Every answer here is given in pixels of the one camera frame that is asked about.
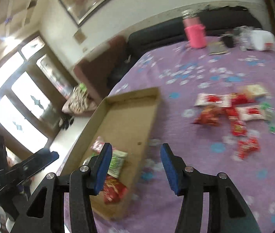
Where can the white red snack packet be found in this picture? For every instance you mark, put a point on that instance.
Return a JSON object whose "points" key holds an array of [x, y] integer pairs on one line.
{"points": [[204, 99]]}

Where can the white green snack packet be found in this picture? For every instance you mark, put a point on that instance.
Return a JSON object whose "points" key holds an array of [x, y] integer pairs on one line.
{"points": [[116, 164]]}

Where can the pink snack packet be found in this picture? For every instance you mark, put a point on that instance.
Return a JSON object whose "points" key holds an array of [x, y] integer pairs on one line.
{"points": [[98, 145]]}

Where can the brown armchair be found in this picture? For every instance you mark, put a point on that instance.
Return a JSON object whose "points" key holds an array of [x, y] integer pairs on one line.
{"points": [[94, 68]]}

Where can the purple floral tablecloth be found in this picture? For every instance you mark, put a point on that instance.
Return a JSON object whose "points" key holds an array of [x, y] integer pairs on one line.
{"points": [[198, 133]]}

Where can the bright red snack packet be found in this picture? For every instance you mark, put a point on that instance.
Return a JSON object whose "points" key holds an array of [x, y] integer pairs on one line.
{"points": [[240, 98]]}

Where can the green clear candy packet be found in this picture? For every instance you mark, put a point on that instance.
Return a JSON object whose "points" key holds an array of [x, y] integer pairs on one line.
{"points": [[269, 116]]}

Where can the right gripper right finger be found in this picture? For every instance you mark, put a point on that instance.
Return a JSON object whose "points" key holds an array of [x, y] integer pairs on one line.
{"points": [[228, 211]]}

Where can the patterned cloth pile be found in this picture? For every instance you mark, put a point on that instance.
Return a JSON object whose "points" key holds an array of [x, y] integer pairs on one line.
{"points": [[79, 102]]}

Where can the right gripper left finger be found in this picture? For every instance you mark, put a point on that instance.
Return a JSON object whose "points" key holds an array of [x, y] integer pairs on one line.
{"points": [[44, 212]]}

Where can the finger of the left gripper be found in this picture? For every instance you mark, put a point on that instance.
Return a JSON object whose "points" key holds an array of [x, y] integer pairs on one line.
{"points": [[36, 163]]}

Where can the beige cracker packet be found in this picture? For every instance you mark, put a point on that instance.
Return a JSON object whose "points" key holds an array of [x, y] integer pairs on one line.
{"points": [[255, 90]]}

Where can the dark red brown snack packet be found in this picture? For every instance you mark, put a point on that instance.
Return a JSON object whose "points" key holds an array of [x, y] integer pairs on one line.
{"points": [[209, 116]]}

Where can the red small snack packet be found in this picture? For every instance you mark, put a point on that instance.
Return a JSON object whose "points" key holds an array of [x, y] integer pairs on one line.
{"points": [[247, 146]]}

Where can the black small pouch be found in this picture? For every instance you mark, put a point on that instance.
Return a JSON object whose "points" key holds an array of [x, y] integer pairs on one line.
{"points": [[228, 40]]}

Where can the clear plastic bag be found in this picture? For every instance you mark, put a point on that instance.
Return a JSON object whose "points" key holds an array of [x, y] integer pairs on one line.
{"points": [[243, 37]]}

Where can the white cup lying down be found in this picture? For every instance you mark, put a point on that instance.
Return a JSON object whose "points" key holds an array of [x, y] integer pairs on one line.
{"points": [[262, 40]]}

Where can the small dark notebook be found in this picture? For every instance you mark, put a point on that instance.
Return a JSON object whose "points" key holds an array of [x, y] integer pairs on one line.
{"points": [[217, 48]]}

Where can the pink sleeved water bottle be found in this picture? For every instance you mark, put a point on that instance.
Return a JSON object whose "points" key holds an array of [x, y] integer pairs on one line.
{"points": [[194, 29]]}

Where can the shallow cardboard box tray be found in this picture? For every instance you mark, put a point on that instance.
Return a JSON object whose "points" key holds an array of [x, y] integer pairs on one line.
{"points": [[125, 121]]}

